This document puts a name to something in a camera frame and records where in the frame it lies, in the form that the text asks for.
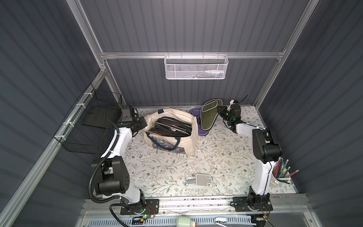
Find olive green paddle case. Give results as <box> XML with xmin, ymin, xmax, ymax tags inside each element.
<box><xmin>200</xmin><ymin>98</ymin><xmax>223</xmax><ymax>131</ymax></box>

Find purple paddle case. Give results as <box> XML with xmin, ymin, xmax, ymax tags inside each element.
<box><xmin>189</xmin><ymin>107</ymin><xmax>209</xmax><ymax>136</ymax></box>

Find black paddle cases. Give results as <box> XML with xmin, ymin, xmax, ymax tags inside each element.
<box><xmin>149</xmin><ymin>116</ymin><xmax>192</xmax><ymax>138</ymax></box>

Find beige canvas tote bag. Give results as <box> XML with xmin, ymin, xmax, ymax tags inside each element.
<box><xmin>143</xmin><ymin>108</ymin><xmax>198</xmax><ymax>156</ymax></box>

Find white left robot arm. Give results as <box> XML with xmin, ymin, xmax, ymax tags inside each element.
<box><xmin>88</xmin><ymin>107</ymin><xmax>147</xmax><ymax>207</ymax></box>

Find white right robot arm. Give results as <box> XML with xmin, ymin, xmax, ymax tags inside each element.
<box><xmin>217</xmin><ymin>101</ymin><xmax>282</xmax><ymax>207</ymax></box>

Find floral table mat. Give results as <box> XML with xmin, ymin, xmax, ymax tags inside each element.
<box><xmin>124</xmin><ymin>117</ymin><xmax>258</xmax><ymax>197</ymax></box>

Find white pencil cup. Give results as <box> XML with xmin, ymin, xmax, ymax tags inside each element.
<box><xmin>270</xmin><ymin>157</ymin><xmax>299</xmax><ymax>188</ymax></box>

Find pale green round canister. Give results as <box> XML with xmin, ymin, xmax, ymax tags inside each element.
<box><xmin>176</xmin><ymin>216</ymin><xmax>198</xmax><ymax>227</ymax></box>

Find black wire wall basket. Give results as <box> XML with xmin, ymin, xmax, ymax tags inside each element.
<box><xmin>54</xmin><ymin>85</ymin><xmax>123</xmax><ymax>155</ymax></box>

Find white wire mesh basket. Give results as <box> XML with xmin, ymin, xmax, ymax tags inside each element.
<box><xmin>164</xmin><ymin>55</ymin><xmax>229</xmax><ymax>80</ymax></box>

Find grey plastic bracket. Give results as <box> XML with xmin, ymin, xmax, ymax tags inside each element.
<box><xmin>186</xmin><ymin>174</ymin><xmax>213</xmax><ymax>189</ymax></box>

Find black corrugated cable conduit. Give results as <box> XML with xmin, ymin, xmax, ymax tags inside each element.
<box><xmin>87</xmin><ymin>106</ymin><xmax>134</xmax><ymax>227</ymax></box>

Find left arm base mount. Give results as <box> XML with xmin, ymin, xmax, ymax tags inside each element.
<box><xmin>120</xmin><ymin>199</ymin><xmax>160</xmax><ymax>215</ymax></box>

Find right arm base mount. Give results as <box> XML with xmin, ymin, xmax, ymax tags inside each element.
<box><xmin>229</xmin><ymin>194</ymin><xmax>273</xmax><ymax>212</ymax></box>

